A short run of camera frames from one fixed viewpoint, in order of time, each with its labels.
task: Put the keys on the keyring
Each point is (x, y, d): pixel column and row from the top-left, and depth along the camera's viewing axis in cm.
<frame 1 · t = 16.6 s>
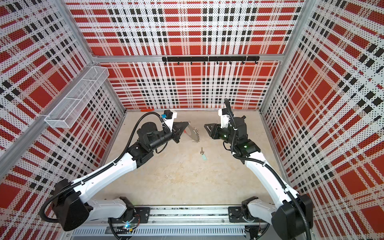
left hand: (186, 124, 70), fingers closed
right hand: (206, 126, 73), fingers open
grey key organizer red handle: (193, 133, 73), point 30 cm above the table
small key with teal tag: (203, 156, 98), on the table

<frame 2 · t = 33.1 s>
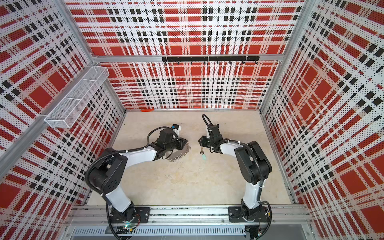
left hand: (186, 142, 93), fingers closed
right hand: (200, 141, 96), fingers open
grey key organizer red handle: (176, 155, 95), point 3 cm above the table
the other named things where they were.

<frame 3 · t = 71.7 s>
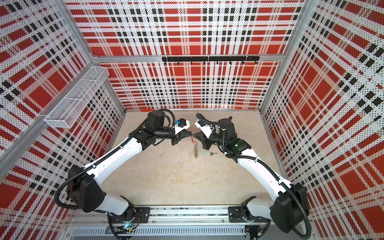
left hand: (190, 134, 74), fingers closed
right hand: (195, 136, 73), fingers closed
grey key organizer red handle: (195, 149, 77), point 21 cm above the table
small key with teal tag: (208, 153, 99), on the table

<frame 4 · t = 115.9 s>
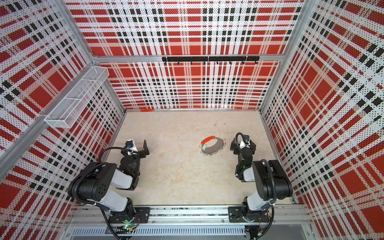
left hand: (136, 144, 88), fingers open
right hand: (242, 140, 91), fingers open
grey key organizer red handle: (210, 150, 102), on the table
small key with teal tag: (204, 147, 101), on the table

